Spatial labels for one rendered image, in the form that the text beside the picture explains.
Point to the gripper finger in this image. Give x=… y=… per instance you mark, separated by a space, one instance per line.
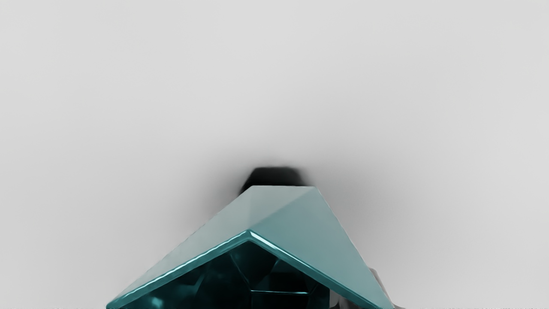
x=385 y=292

